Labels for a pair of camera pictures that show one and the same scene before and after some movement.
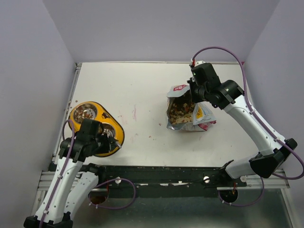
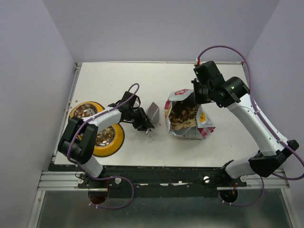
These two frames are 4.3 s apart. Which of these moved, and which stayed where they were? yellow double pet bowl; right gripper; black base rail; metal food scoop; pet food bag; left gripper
Moved: left gripper; metal food scoop; pet food bag
Stayed: yellow double pet bowl; right gripper; black base rail
